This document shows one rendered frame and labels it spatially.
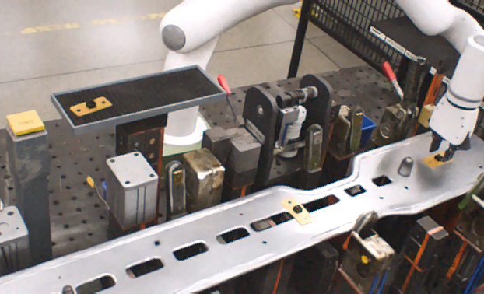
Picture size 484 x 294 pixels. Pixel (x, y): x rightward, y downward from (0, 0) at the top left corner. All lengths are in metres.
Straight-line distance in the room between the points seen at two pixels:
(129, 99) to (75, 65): 2.39
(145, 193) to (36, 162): 0.24
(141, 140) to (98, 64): 2.37
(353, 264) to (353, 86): 1.26
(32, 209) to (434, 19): 0.99
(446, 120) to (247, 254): 0.63
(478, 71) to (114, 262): 0.91
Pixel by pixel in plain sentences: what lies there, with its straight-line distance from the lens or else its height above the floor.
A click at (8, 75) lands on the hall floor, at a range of 3.72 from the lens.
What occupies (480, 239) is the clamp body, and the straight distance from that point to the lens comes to 1.60.
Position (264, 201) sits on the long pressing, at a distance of 1.43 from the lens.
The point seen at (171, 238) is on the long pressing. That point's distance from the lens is 1.31.
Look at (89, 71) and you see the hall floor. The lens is 3.74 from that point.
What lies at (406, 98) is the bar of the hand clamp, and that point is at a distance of 1.72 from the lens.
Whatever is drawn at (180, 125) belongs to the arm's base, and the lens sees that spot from 1.87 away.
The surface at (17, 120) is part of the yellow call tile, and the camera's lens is 1.35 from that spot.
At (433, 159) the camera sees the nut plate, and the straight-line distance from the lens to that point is 1.71.
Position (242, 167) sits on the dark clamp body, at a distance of 1.47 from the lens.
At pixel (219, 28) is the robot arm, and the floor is 1.20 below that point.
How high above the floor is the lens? 1.95
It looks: 37 degrees down
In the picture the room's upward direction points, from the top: 10 degrees clockwise
